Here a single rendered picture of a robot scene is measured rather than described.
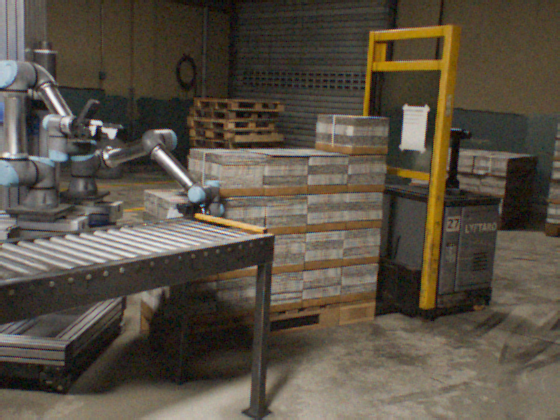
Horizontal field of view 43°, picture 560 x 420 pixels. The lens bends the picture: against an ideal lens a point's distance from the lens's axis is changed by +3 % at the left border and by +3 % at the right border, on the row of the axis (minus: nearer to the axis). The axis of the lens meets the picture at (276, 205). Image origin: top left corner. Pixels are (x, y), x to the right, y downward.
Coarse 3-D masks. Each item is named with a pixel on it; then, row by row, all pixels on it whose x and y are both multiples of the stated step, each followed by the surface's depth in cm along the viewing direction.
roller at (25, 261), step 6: (0, 252) 242; (6, 252) 241; (12, 252) 241; (6, 258) 238; (12, 258) 237; (18, 258) 235; (24, 258) 234; (24, 264) 232; (30, 264) 230; (36, 264) 228; (42, 264) 228; (42, 270) 225; (48, 270) 223; (54, 270) 222
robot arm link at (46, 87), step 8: (40, 72) 306; (40, 80) 306; (48, 80) 307; (32, 88) 308; (40, 88) 306; (48, 88) 307; (56, 88) 310; (40, 96) 310; (48, 96) 306; (56, 96) 306; (48, 104) 306; (56, 104) 304; (64, 104) 306; (56, 112) 304; (64, 112) 304; (80, 144) 298; (88, 144) 301; (80, 152) 298; (88, 152) 302
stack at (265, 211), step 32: (160, 192) 379; (256, 224) 385; (288, 224) 397; (320, 224) 409; (288, 256) 400; (320, 256) 413; (160, 288) 372; (192, 288) 370; (224, 288) 380; (288, 288) 404; (320, 288) 417; (224, 320) 384; (320, 320) 421
